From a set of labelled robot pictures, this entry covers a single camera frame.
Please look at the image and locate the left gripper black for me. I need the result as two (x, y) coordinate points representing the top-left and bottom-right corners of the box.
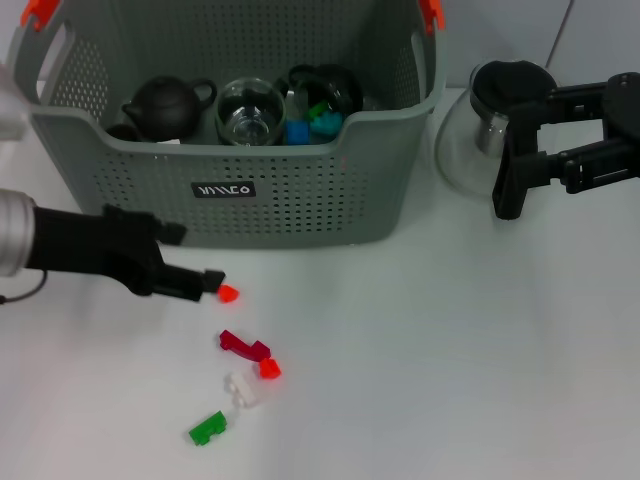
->
(27, 203), (226, 303)

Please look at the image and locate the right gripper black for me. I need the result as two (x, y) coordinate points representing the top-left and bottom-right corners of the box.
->
(537, 72), (640, 195)

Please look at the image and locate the dark red curved block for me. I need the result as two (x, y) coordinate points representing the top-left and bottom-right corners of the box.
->
(218, 328), (273, 362)

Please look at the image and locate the white two-stud brick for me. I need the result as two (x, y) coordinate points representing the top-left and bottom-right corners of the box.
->
(223, 370), (269, 410)

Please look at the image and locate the glass teacup with black sleeve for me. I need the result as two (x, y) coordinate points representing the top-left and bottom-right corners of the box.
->
(287, 63), (365, 121)
(214, 77), (290, 147)

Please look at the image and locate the blue square plate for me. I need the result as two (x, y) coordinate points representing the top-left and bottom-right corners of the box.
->
(285, 119), (312, 147)

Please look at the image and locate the green two-stud brick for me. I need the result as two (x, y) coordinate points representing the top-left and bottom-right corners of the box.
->
(188, 410), (229, 447)

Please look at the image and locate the teal square plate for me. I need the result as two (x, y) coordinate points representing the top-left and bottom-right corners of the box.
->
(309, 112), (347, 137)

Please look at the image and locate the grey perforated storage bin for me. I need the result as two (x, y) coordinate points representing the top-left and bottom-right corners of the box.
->
(0, 0), (448, 250)

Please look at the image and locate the dark clay teapot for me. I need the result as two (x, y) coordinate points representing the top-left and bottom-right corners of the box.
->
(122, 75), (220, 144)

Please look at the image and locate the glass carafe with black handle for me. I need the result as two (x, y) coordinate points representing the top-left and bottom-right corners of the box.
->
(433, 58), (561, 221)

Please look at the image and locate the orange bin handle latch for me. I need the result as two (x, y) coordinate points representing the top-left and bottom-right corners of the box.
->
(418, 0), (447, 34)
(19, 0), (60, 29)

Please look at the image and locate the left wrist camera housing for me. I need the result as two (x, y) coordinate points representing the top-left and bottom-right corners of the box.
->
(0, 62), (29, 142)

